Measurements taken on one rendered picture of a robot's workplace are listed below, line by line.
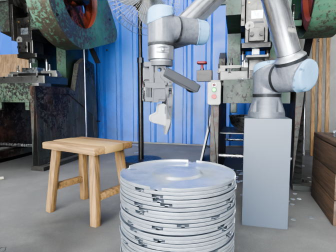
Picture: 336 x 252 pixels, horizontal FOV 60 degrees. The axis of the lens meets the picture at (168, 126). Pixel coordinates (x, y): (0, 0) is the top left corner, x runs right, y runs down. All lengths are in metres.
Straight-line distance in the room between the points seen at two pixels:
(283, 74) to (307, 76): 0.08
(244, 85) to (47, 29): 1.43
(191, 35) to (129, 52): 2.62
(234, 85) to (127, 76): 1.86
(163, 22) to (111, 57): 2.75
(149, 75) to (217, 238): 0.46
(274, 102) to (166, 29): 0.60
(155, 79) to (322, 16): 1.31
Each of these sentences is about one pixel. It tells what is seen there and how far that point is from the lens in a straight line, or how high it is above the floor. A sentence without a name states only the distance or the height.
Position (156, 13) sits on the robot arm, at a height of 0.76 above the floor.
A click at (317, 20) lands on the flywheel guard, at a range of 1.98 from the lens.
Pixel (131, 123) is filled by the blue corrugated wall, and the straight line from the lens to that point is 3.46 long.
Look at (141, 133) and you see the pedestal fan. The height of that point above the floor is 0.25.
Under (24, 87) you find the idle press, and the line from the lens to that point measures 2.46.
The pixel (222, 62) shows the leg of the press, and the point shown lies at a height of 0.81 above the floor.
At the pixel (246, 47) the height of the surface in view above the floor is 0.86.
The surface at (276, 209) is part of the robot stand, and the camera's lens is 1.31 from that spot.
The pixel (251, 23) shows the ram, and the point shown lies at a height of 1.01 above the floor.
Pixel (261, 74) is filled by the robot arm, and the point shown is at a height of 0.63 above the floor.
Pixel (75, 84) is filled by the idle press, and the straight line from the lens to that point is 2.72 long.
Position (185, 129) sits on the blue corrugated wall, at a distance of 3.28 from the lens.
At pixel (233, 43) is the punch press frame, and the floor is 0.93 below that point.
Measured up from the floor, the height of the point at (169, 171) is 0.35.
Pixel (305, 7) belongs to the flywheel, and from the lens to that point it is 2.47.
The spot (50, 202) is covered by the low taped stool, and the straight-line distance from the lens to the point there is 1.50.
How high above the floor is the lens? 0.53
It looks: 5 degrees down
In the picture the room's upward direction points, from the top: straight up
